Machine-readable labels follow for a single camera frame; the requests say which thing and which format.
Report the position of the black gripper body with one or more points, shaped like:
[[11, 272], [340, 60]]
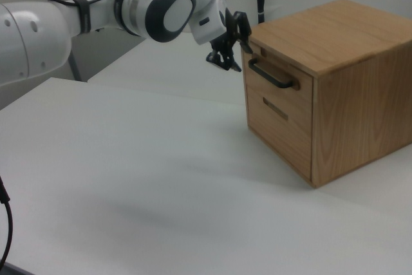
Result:
[[229, 35]]

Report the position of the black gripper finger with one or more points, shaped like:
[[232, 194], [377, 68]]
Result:
[[225, 60], [245, 32]]

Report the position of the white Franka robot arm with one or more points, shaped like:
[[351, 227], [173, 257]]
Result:
[[167, 11]]

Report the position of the wooden drawer cabinet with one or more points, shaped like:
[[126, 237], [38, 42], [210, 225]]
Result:
[[354, 72]]

